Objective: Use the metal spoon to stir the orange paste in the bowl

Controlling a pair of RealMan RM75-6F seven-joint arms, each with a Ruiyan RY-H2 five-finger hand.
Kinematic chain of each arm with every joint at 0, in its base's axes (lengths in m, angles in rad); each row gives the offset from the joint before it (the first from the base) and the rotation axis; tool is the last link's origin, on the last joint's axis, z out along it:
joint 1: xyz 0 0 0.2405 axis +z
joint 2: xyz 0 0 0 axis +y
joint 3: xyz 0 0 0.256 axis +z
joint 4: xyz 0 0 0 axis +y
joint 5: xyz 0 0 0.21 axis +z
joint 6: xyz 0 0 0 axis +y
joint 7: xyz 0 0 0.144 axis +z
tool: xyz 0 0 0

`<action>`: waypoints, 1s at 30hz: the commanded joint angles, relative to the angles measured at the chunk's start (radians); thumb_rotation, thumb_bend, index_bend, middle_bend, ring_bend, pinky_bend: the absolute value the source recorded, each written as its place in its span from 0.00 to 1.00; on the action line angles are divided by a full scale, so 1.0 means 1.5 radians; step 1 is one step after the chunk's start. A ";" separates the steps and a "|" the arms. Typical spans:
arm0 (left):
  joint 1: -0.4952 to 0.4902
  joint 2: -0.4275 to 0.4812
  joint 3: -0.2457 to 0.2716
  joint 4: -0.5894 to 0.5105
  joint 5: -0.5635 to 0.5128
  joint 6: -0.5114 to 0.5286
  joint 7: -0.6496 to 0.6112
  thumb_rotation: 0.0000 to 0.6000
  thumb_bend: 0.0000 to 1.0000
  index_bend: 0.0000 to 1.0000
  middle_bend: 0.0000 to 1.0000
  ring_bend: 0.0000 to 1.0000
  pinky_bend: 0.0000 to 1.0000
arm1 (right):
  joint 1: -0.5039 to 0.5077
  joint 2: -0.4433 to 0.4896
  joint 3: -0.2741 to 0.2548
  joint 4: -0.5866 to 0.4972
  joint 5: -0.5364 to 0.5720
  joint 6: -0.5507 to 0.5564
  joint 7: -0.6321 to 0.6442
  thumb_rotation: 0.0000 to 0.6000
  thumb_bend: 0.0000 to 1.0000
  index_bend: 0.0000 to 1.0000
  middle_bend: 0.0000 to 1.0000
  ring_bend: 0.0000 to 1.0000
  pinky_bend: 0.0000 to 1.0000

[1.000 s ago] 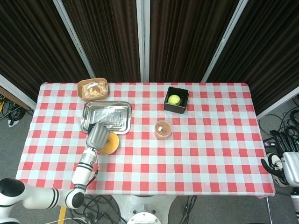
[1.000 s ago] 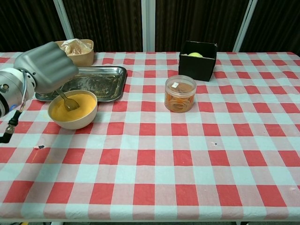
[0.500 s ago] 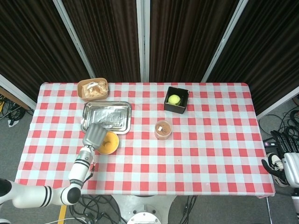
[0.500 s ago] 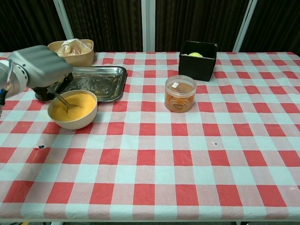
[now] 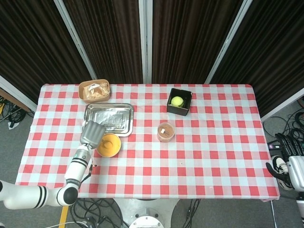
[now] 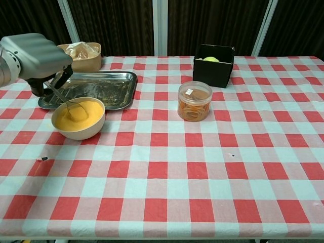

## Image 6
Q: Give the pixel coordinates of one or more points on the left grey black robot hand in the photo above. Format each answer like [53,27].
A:
[38,58]

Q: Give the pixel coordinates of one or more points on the metal spoon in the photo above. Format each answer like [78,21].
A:
[58,95]

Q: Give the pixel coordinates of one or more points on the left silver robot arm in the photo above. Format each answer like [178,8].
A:
[7,71]

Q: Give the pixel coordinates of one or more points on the tan bowl with plastic bag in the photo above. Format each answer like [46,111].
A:
[86,64]

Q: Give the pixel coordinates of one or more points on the beige round bowl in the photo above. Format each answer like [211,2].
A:
[81,134]

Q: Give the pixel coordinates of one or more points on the clear plastic bag with bread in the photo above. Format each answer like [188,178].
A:
[83,51]

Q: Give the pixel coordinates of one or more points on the rectangular stainless steel tray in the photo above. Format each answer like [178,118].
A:
[101,86]

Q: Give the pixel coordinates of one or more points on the clear plastic jar rubber bands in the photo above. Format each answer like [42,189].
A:
[195,103]

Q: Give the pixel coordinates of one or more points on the yellow-green ball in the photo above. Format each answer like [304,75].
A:
[211,59]

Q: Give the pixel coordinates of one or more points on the black cardboard box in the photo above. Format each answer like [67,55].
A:
[211,73]

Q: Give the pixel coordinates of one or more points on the red white checkered tablecloth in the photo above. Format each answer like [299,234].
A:
[177,164]

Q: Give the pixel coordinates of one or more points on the white frame post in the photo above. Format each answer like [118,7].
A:
[69,22]
[160,27]
[264,27]

